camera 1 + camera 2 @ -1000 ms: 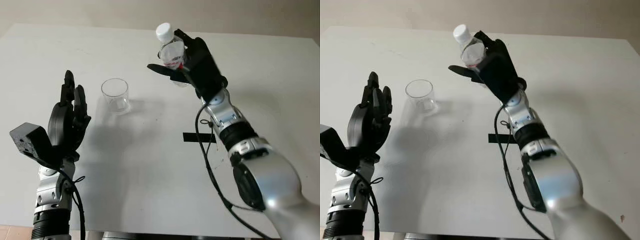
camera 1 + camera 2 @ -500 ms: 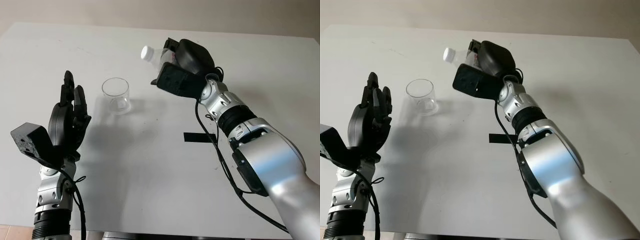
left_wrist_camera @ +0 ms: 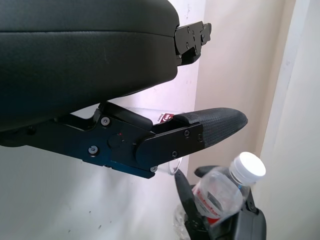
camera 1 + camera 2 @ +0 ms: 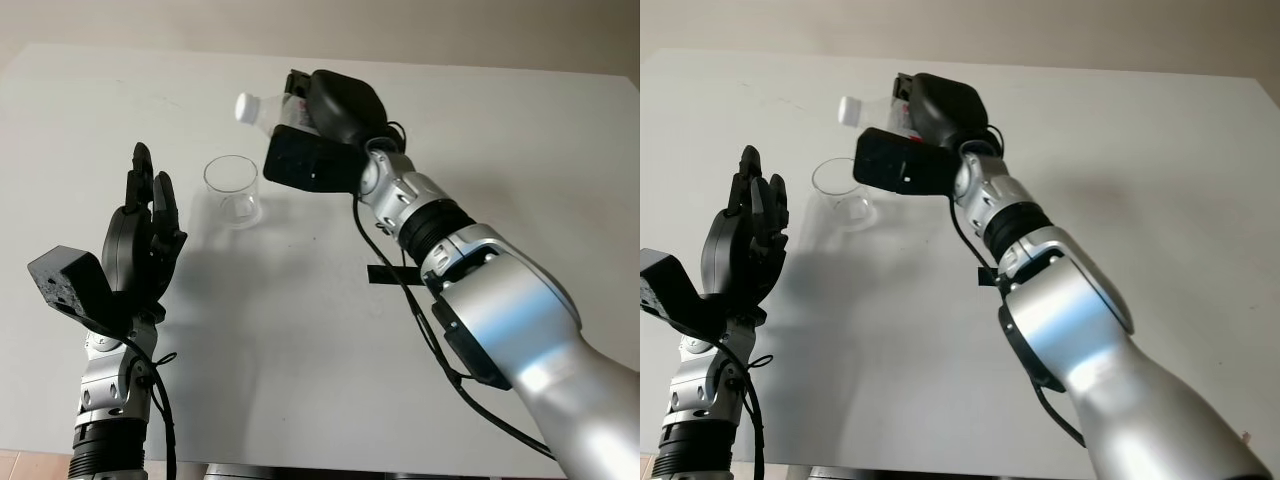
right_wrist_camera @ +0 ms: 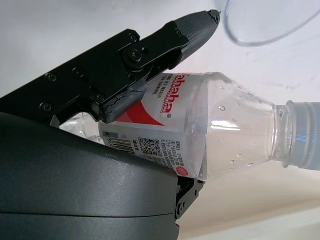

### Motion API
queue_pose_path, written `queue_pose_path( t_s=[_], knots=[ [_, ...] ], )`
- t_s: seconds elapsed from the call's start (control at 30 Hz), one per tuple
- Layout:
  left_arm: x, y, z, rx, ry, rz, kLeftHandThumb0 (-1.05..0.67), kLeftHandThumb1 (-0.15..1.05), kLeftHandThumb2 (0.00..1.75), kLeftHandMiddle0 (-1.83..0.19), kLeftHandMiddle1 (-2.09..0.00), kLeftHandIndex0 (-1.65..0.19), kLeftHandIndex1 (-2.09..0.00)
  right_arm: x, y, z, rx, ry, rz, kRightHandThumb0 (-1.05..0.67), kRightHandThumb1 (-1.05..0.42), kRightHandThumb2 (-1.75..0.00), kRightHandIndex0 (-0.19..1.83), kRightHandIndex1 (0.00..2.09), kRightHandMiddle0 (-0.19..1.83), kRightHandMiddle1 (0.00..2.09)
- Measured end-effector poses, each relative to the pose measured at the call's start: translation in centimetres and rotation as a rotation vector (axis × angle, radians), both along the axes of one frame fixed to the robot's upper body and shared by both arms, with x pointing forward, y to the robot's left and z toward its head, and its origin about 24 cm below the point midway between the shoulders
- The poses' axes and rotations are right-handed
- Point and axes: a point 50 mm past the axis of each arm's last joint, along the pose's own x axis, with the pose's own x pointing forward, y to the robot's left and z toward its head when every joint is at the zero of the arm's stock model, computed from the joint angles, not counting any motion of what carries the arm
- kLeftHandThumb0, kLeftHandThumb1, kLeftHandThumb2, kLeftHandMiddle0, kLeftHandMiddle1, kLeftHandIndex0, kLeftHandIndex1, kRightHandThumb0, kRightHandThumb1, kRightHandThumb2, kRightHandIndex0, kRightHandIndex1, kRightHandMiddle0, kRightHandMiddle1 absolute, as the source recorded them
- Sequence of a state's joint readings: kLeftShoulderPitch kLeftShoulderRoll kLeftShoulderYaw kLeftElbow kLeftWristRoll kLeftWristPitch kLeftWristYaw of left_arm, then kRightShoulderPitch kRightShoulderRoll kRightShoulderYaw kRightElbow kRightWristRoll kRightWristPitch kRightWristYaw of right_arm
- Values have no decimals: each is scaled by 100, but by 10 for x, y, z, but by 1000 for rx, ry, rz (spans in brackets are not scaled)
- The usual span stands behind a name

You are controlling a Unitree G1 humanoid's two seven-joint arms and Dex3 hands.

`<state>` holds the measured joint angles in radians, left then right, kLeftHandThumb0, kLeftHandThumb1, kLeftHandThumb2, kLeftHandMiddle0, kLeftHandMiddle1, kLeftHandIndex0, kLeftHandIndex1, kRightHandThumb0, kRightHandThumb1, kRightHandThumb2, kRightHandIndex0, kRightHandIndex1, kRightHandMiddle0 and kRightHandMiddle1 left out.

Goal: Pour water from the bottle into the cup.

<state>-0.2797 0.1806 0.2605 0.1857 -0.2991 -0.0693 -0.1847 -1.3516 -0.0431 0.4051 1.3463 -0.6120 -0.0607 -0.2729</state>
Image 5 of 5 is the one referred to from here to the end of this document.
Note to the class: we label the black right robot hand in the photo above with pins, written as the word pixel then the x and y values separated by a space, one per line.
pixel 62 187

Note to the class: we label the clear water bottle red label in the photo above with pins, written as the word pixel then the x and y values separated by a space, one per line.
pixel 200 112

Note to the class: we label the clear plastic cup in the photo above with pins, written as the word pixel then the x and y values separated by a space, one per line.
pixel 262 25

